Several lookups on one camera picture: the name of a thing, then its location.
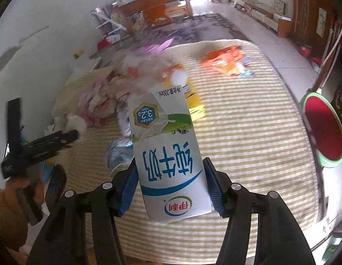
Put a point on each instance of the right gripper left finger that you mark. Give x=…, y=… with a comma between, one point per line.
x=62, y=237

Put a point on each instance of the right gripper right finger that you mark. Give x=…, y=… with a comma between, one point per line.
x=279, y=236

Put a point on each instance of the pink plastic wrapper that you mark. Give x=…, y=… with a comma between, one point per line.
x=96, y=104

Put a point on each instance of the torn blue white wrapper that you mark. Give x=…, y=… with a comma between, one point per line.
x=118, y=154

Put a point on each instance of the white milk carton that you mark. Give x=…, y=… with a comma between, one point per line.
x=167, y=155

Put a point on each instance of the yellow paper box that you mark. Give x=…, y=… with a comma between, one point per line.
x=194, y=103

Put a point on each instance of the orange snack bag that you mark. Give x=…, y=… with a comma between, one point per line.
x=230, y=61

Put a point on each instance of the red green trash bin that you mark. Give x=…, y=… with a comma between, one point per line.
x=326, y=128

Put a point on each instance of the left hand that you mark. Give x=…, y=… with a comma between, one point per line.
x=12, y=184

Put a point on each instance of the yellow checked tablecloth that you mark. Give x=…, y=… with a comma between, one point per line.
x=253, y=131

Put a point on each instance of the red plastic bucket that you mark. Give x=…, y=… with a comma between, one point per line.
x=305, y=51

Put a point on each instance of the wooden tv cabinet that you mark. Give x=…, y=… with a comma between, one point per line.
x=266, y=15

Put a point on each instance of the white wire shelf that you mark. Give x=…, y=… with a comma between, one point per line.
x=107, y=21

